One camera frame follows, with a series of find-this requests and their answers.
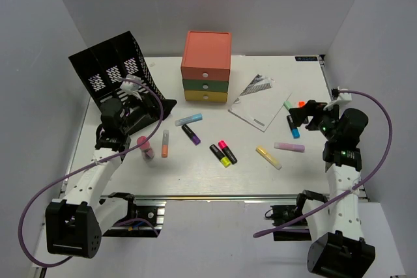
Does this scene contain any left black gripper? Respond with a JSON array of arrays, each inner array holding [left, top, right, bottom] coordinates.
[[120, 90, 177, 133]]

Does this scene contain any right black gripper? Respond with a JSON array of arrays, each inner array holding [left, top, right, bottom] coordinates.
[[290, 100, 345, 142]]

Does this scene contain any green pastel highlighter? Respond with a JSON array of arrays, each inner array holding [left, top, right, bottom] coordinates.
[[283, 100, 294, 111]]

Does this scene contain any black blue highlighter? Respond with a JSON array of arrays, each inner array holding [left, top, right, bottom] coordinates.
[[286, 115, 300, 139]]

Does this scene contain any pink pastel highlighter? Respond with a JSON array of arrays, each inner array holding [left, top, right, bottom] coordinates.
[[136, 136, 154, 160]]

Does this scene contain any green drawer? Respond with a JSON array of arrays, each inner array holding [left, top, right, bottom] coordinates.
[[182, 79, 229, 93]]

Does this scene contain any black purple highlighter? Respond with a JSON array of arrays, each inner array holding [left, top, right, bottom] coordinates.
[[181, 124, 201, 145]]

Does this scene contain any coral top drawer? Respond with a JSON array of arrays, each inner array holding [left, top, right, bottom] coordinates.
[[181, 67, 230, 81]]

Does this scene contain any black pink highlighter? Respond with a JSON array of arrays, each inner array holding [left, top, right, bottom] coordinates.
[[218, 140, 237, 164]]

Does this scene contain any black yellow highlighter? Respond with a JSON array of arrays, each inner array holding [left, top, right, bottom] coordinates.
[[209, 145, 231, 168]]

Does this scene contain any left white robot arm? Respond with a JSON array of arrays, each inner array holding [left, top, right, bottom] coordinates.
[[46, 98, 138, 258]]

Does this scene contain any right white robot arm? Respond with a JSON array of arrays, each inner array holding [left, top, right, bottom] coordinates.
[[289, 100, 375, 277]]

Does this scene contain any lilac pastel highlighter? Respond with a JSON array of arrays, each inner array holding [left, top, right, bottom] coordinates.
[[274, 142, 305, 153]]

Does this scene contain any orange pastel highlighter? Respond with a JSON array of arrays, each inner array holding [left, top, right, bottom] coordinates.
[[161, 130, 169, 158]]

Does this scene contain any white booklet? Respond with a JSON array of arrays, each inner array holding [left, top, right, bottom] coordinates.
[[228, 74, 291, 132]]

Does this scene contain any yellow pastel highlighter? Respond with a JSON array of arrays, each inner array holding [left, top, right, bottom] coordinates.
[[255, 146, 282, 170]]

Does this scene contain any blue table label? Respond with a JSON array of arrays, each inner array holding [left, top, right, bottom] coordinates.
[[295, 56, 318, 62]]

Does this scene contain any black file organizer rack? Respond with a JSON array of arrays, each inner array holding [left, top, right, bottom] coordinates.
[[69, 31, 177, 133]]

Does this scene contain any blue pastel highlighter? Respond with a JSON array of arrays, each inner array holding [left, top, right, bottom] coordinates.
[[175, 113, 203, 126]]

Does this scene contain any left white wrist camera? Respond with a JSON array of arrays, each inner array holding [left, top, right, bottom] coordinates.
[[120, 74, 141, 98]]

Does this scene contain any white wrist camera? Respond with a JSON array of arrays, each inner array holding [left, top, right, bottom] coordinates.
[[120, 74, 141, 98], [324, 88, 352, 111]]

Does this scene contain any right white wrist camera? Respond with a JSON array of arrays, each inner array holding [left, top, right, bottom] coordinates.
[[324, 88, 352, 111]]

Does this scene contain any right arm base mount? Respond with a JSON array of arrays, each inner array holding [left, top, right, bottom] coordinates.
[[265, 190, 328, 242]]

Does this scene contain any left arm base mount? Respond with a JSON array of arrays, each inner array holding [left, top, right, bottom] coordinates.
[[96, 193, 165, 238]]

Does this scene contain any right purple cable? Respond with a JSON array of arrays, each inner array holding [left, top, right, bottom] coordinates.
[[253, 90, 394, 239]]

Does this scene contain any purple cable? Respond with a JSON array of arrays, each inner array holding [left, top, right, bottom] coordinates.
[[253, 90, 394, 239], [18, 77, 164, 268]]

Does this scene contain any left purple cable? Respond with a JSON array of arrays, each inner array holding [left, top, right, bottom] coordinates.
[[18, 77, 164, 268]]

